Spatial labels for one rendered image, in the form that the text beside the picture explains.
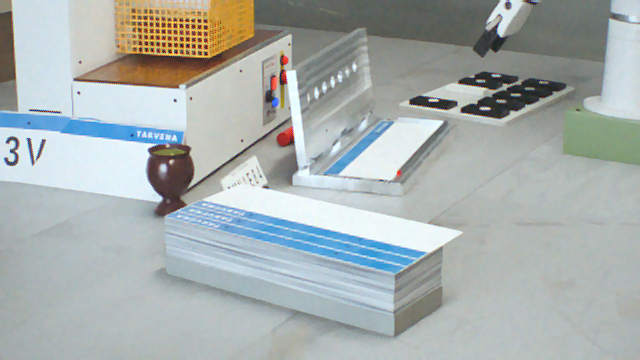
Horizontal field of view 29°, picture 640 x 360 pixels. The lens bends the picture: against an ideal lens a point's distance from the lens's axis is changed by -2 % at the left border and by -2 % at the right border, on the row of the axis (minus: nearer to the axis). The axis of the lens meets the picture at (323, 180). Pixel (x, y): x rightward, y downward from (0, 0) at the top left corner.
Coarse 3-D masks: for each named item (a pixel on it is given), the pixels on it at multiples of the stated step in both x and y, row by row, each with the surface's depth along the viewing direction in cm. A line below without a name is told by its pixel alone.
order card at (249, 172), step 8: (248, 160) 223; (256, 160) 226; (240, 168) 219; (248, 168) 222; (256, 168) 224; (224, 176) 213; (232, 176) 216; (240, 176) 218; (248, 176) 221; (256, 176) 223; (264, 176) 226; (224, 184) 212; (232, 184) 215; (248, 184) 220; (256, 184) 222
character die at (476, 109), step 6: (462, 108) 276; (468, 108) 275; (474, 108) 276; (480, 108) 275; (486, 108) 275; (492, 108) 276; (498, 108) 275; (474, 114) 274; (480, 114) 273; (486, 114) 273; (492, 114) 272; (498, 114) 271; (504, 114) 273
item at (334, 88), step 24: (336, 48) 244; (360, 48) 262; (288, 72) 223; (312, 72) 234; (336, 72) 247; (360, 72) 262; (312, 96) 234; (336, 96) 247; (360, 96) 258; (312, 120) 234; (336, 120) 243; (360, 120) 258; (312, 144) 230
